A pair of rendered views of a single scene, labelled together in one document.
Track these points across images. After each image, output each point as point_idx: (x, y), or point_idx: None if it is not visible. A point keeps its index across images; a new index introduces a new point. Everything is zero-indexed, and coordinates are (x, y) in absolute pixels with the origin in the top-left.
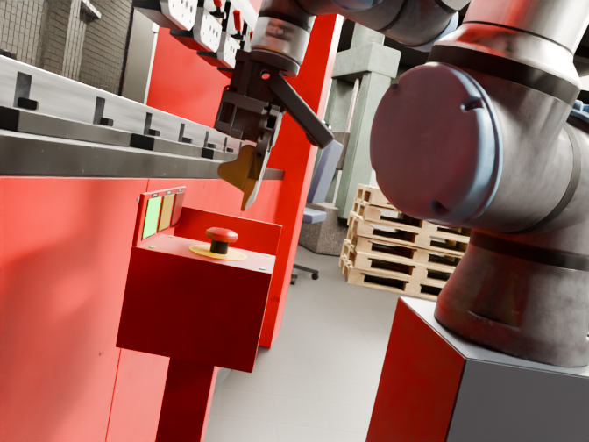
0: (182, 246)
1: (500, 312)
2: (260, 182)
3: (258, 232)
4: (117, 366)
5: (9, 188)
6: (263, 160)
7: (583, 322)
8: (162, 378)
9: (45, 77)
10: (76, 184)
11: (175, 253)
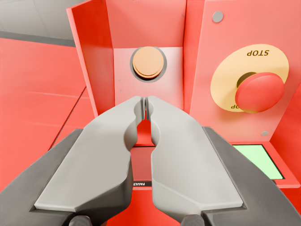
0: (240, 116)
1: None
2: (95, 120)
3: (90, 52)
4: (85, 91)
5: None
6: (262, 173)
7: None
8: (20, 63)
9: None
10: (160, 222)
11: (281, 113)
